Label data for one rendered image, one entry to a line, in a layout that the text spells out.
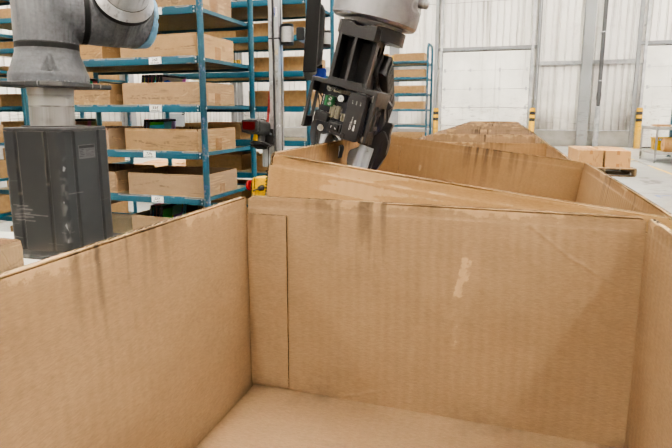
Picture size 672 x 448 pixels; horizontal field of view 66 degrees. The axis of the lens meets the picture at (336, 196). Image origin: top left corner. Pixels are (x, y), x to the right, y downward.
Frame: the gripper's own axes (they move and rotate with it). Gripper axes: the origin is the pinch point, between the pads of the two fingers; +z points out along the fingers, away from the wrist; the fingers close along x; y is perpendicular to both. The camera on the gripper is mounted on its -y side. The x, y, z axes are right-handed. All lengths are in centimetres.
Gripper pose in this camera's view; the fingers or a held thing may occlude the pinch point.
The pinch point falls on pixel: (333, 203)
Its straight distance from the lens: 60.6
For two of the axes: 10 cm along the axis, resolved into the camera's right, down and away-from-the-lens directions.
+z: -2.4, 9.4, 2.3
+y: -3.0, 1.5, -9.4
